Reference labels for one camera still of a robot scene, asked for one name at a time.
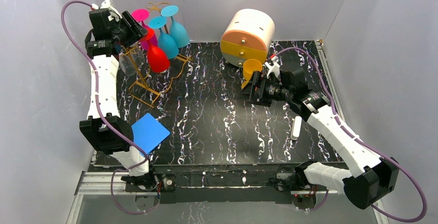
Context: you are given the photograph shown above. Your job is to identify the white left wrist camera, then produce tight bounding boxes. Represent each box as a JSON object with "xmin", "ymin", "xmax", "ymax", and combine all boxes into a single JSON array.
[{"xmin": 91, "ymin": 0, "xmax": 123, "ymax": 22}]

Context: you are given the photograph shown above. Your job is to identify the red plastic wine glass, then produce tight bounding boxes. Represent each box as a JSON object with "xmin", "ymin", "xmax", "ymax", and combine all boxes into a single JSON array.
[{"xmin": 139, "ymin": 28, "xmax": 170, "ymax": 73}]

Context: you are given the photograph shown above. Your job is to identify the teal wine glass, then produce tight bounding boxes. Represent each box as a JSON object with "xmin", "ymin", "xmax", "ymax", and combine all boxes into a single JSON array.
[
  {"xmin": 160, "ymin": 5, "xmax": 190, "ymax": 48},
  {"xmin": 148, "ymin": 16, "xmax": 179, "ymax": 59}
]

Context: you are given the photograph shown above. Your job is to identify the front clear wine glass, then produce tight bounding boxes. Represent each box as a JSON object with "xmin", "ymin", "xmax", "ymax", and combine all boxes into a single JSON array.
[{"xmin": 119, "ymin": 53, "xmax": 136, "ymax": 76}]

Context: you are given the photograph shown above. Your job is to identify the front teal wine glass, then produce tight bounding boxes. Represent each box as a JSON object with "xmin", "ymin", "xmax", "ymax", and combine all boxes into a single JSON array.
[{"xmin": 148, "ymin": 16, "xmax": 179, "ymax": 59}]

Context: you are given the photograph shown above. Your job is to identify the rear teal wine glass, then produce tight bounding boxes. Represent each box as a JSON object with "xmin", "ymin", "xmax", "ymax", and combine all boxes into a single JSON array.
[{"xmin": 160, "ymin": 5, "xmax": 190, "ymax": 48}]

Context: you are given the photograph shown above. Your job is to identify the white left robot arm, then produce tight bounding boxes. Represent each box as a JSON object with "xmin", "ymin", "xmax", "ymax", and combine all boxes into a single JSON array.
[{"xmin": 79, "ymin": 7, "xmax": 150, "ymax": 184}]

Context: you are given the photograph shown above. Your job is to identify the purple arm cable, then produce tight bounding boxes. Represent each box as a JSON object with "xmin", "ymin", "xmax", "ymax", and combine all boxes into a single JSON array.
[
  {"xmin": 60, "ymin": 0, "xmax": 162, "ymax": 216},
  {"xmin": 272, "ymin": 47, "xmax": 428, "ymax": 223}
]

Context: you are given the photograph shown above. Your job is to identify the white oblong remote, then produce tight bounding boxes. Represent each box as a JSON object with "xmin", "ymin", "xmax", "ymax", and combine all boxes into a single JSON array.
[{"xmin": 290, "ymin": 116, "xmax": 302, "ymax": 141}]

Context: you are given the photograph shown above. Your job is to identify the gold wire glass rack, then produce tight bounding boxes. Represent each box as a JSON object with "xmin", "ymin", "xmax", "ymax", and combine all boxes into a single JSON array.
[{"xmin": 123, "ymin": 2, "xmax": 193, "ymax": 108}]

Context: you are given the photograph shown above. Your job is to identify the rear clear wine glass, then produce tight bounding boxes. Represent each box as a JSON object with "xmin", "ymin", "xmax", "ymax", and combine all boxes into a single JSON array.
[{"xmin": 131, "ymin": 44, "xmax": 146, "ymax": 66}]

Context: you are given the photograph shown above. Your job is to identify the round pastel drawer cabinet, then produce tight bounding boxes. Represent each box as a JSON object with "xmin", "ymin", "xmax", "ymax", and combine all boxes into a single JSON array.
[{"xmin": 220, "ymin": 8, "xmax": 275, "ymax": 68}]

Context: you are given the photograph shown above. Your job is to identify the magenta plastic wine glass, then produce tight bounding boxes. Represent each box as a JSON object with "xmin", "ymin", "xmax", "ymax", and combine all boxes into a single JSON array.
[{"xmin": 132, "ymin": 9, "xmax": 158, "ymax": 51}]

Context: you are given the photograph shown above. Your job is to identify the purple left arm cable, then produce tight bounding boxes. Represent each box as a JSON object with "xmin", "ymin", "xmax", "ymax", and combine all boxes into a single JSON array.
[{"xmin": 60, "ymin": 0, "xmax": 162, "ymax": 216}]

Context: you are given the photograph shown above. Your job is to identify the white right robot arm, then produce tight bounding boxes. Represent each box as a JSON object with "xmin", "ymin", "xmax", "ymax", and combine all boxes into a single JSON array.
[{"xmin": 235, "ymin": 65, "xmax": 399, "ymax": 210}]

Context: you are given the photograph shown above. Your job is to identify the yellow plastic wine glass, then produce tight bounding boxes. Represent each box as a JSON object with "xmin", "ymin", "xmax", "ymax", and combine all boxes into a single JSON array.
[{"xmin": 241, "ymin": 59, "xmax": 262, "ymax": 89}]

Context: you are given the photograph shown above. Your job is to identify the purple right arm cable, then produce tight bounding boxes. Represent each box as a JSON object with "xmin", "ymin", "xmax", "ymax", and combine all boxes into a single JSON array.
[{"xmin": 272, "ymin": 47, "xmax": 428, "ymax": 223}]

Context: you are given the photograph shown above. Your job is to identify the blue flat card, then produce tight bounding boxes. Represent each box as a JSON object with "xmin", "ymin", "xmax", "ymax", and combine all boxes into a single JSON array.
[{"xmin": 131, "ymin": 113, "xmax": 170, "ymax": 154}]

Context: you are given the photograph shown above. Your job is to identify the clear wine glass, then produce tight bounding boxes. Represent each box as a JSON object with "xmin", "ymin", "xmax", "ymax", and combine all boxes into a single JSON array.
[
  {"xmin": 119, "ymin": 53, "xmax": 136, "ymax": 76},
  {"xmin": 131, "ymin": 44, "xmax": 146, "ymax": 66}
]

